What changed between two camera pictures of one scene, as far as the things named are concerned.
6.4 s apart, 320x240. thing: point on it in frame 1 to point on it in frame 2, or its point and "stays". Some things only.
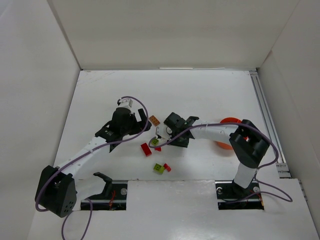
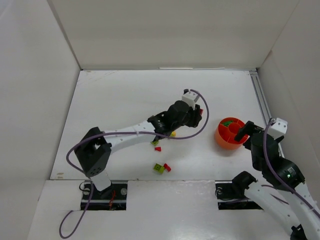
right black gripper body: (176, 124) to (252, 131)
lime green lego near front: (158, 168) stays
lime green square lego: (154, 142) stays
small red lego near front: (166, 166) stays
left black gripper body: (136, 122) to (196, 117)
